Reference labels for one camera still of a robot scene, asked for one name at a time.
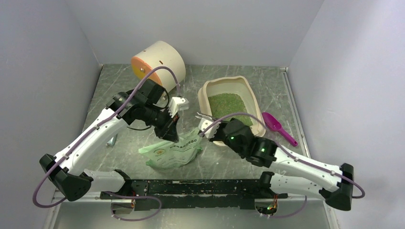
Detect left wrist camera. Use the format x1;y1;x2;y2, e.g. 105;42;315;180
168;97;190;118

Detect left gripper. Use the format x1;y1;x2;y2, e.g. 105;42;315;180
142;103;180;143

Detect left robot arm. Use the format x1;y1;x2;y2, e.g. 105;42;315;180
40;79;188;201

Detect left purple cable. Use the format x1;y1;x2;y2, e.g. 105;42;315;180
32;66;181;209

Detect round beige drawer cabinet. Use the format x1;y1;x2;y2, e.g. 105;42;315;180
130;41;186;91

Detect green cat litter bag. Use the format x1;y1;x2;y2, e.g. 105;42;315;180
139;128;202;169

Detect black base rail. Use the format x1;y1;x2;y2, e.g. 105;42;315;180
100;179;276;211

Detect magenta litter scoop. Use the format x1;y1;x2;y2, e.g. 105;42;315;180
261;112;298;146

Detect light blue stapler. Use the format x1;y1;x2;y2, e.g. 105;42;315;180
106;135;117;147

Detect beige litter box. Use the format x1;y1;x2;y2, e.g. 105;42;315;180
197;76;263;131

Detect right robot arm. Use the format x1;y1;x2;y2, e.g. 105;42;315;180
204;118;354;211

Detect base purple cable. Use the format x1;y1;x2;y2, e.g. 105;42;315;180
110;191;162;222

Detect green litter pellets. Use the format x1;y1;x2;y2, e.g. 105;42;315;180
208;93;247;118

